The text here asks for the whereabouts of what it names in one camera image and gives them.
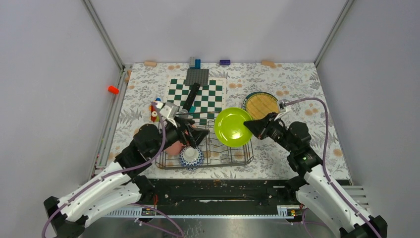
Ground grey building baseplate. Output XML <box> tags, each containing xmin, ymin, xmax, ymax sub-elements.
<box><xmin>184</xmin><ymin>68</ymin><xmax>210</xmax><ymax>86</ymax></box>

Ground woven bamboo plate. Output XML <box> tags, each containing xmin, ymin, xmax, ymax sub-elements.
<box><xmin>245</xmin><ymin>93</ymin><xmax>280</xmax><ymax>121</ymax></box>

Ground right wooden cork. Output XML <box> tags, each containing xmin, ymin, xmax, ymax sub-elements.
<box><xmin>261</xmin><ymin>60</ymin><xmax>277</xmax><ymax>68</ymax></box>

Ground white plate green red rim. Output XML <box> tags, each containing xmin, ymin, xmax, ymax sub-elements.
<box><xmin>243</xmin><ymin>91</ymin><xmax>279</xmax><ymax>120</ymax></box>

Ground purple cable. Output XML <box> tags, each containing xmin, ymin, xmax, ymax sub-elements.
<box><xmin>41</xmin><ymin>102</ymin><xmax>186</xmax><ymax>238</ymax></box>
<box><xmin>285</xmin><ymin>97</ymin><xmax>383</xmax><ymax>238</ymax></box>

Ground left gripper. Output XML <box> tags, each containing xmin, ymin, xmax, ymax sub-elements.
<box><xmin>149</xmin><ymin>116</ymin><xmax>210</xmax><ymax>158</ymax></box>

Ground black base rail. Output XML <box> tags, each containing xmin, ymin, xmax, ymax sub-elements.
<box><xmin>89</xmin><ymin>176</ymin><xmax>352</xmax><ymax>218</ymax></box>

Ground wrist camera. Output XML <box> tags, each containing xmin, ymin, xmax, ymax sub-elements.
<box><xmin>276</xmin><ymin>100</ymin><xmax>291</xmax><ymax>118</ymax></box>
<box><xmin>156</xmin><ymin>101</ymin><xmax>179</xmax><ymax>127</ymax></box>

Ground grey blue toy bricks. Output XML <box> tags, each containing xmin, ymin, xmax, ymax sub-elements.
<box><xmin>189</xmin><ymin>57</ymin><xmax>201</xmax><ymax>69</ymax></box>

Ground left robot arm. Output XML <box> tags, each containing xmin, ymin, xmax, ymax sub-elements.
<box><xmin>42</xmin><ymin>118</ymin><xmax>209</xmax><ymax>238</ymax></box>

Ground purple toy brick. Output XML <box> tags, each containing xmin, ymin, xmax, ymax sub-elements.
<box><xmin>219</xmin><ymin>59</ymin><xmax>231</xmax><ymax>65</ymax></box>

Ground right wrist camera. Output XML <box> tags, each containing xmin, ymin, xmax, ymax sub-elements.
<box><xmin>276</xmin><ymin>100</ymin><xmax>291</xmax><ymax>118</ymax></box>

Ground colourful toy block stack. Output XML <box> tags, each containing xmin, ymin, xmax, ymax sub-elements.
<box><xmin>149</xmin><ymin>104</ymin><xmax>159</xmax><ymax>122</ymax></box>

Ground large pink mug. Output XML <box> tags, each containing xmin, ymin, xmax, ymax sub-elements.
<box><xmin>165</xmin><ymin>141</ymin><xmax>184</xmax><ymax>156</ymax></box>

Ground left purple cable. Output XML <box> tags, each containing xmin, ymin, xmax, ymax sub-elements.
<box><xmin>41</xmin><ymin>102</ymin><xmax>186</xmax><ymax>238</ymax></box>

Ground left wooden cork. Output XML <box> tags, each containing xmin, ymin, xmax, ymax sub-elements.
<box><xmin>144</xmin><ymin>61</ymin><xmax>157</xmax><ymax>67</ymax></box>

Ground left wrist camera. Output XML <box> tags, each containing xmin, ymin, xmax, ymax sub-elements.
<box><xmin>156</xmin><ymin>101</ymin><xmax>179</xmax><ymax>127</ymax></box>

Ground green white chessboard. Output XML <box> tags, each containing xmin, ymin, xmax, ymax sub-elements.
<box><xmin>164</xmin><ymin>77</ymin><xmax>226</xmax><ymax>125</ymax></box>

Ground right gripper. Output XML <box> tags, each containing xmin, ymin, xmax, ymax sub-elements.
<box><xmin>243</xmin><ymin>112</ymin><xmax>296</xmax><ymax>153</ymax></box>

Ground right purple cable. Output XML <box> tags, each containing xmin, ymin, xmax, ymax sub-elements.
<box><xmin>285</xmin><ymin>97</ymin><xmax>383</xmax><ymax>238</ymax></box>

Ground blue white patterned bowl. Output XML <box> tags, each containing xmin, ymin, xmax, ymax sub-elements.
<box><xmin>179</xmin><ymin>146</ymin><xmax>204</xmax><ymax>170</ymax></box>

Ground black wire dish rack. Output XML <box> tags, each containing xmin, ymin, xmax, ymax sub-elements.
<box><xmin>155</xmin><ymin>112</ymin><xmax>254</xmax><ymax>170</ymax></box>

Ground black microphone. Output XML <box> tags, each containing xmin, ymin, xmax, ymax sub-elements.
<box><xmin>178</xmin><ymin>83</ymin><xmax>201</xmax><ymax>118</ymax></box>

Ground wooden cork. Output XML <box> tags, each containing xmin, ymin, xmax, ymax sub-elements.
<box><xmin>144</xmin><ymin>61</ymin><xmax>157</xmax><ymax>67</ymax></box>
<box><xmin>261</xmin><ymin>60</ymin><xmax>277</xmax><ymax>68</ymax></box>

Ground lime green plate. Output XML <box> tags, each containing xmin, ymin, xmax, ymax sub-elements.
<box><xmin>214</xmin><ymin>107</ymin><xmax>253</xmax><ymax>147</ymax></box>

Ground orange cylinder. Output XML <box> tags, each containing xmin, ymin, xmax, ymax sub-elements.
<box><xmin>107</xmin><ymin>86</ymin><xmax>119</xmax><ymax>95</ymax></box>

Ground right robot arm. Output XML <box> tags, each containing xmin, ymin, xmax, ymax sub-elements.
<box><xmin>244</xmin><ymin>113</ymin><xmax>388</xmax><ymax>238</ymax></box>

